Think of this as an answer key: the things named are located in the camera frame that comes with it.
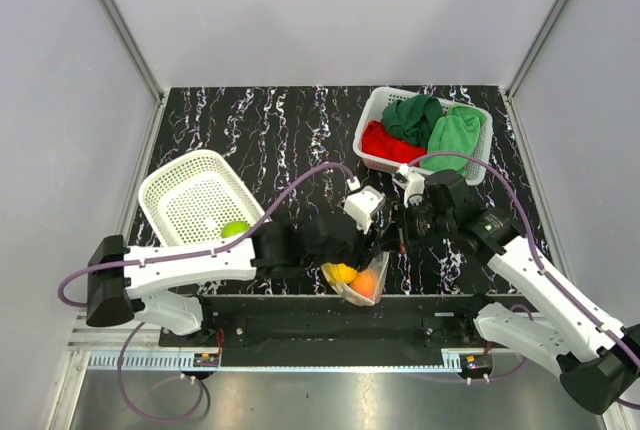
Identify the yellow fake lemon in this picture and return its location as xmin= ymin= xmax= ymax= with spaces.
xmin=322 ymin=263 xmax=358 ymax=285

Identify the green fake apple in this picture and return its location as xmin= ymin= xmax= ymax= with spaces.
xmin=221 ymin=220 xmax=251 ymax=239

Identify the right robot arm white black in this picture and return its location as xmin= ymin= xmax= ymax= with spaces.
xmin=393 ymin=200 xmax=639 ymax=415

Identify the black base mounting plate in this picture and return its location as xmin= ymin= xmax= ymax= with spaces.
xmin=159 ymin=294 xmax=527 ymax=371

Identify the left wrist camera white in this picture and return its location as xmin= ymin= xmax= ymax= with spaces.
xmin=342 ymin=177 xmax=386 ymax=234

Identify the white perforated oval basket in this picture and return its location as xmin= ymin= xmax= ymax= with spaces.
xmin=138 ymin=150 xmax=264 ymax=247

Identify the light green cloth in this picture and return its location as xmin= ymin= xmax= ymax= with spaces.
xmin=420 ymin=104 xmax=486 ymax=176

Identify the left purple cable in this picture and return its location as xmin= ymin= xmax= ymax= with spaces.
xmin=57 ymin=162 xmax=359 ymax=424

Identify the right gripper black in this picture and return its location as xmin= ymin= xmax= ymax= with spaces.
xmin=378 ymin=198 xmax=455 ymax=254

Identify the dark green cloth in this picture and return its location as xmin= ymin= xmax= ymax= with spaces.
xmin=381 ymin=95 xmax=444 ymax=148

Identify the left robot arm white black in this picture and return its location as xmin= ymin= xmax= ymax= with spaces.
xmin=86 ymin=213 xmax=389 ymax=346

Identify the aluminium frame rail front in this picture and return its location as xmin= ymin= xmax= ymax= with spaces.
xmin=67 ymin=312 xmax=166 ymax=349

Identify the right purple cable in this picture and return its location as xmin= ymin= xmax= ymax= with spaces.
xmin=407 ymin=152 xmax=640 ymax=411

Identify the red cloth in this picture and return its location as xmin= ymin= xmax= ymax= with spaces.
xmin=361 ymin=121 xmax=427 ymax=164

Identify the orange fake peach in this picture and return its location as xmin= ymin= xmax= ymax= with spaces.
xmin=349 ymin=270 xmax=377 ymax=299

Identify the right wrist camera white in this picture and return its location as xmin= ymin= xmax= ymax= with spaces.
xmin=392 ymin=164 xmax=425 ymax=208

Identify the polka dot zip bag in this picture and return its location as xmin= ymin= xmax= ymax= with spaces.
xmin=321 ymin=252 xmax=389 ymax=306

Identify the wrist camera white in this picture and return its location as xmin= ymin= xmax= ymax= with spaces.
xmin=392 ymin=164 xmax=425 ymax=208
xmin=342 ymin=177 xmax=386 ymax=234

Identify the purple cable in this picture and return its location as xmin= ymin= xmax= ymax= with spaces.
xmin=407 ymin=152 xmax=640 ymax=411
xmin=57 ymin=162 xmax=359 ymax=424

